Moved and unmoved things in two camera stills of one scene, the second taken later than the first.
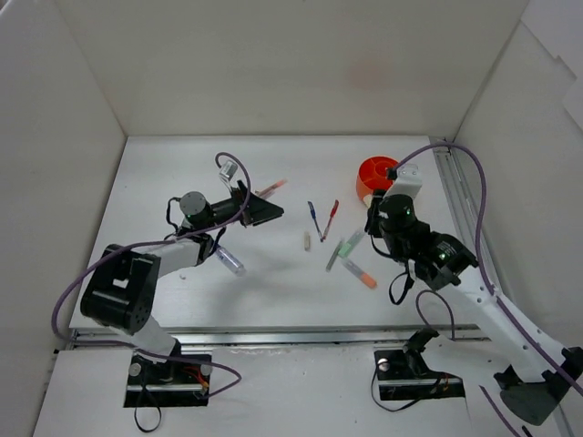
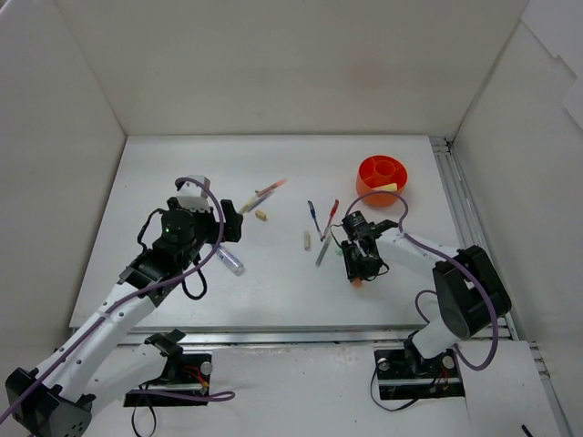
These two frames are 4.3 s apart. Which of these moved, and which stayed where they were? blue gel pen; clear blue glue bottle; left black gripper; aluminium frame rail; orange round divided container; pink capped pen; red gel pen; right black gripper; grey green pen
Moved: grey green pen; right black gripper; left black gripper
Stayed: aluminium frame rail; pink capped pen; blue gel pen; orange round divided container; clear blue glue bottle; red gel pen
